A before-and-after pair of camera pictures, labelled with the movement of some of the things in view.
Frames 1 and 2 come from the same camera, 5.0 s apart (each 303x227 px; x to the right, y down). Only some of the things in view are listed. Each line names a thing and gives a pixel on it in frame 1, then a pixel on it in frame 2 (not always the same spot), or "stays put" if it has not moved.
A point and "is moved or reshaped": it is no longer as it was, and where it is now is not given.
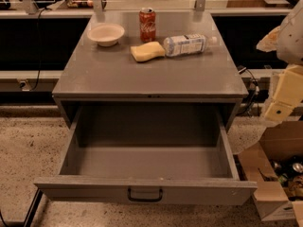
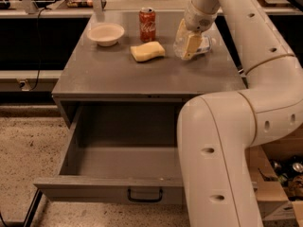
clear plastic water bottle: (187, 43) is moved or reshaped
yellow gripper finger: (268, 43) → (196, 21)
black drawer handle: (131, 199) stays put
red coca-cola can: (148, 25) stays put
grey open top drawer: (148, 153) stays put
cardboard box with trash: (275, 165) stays put
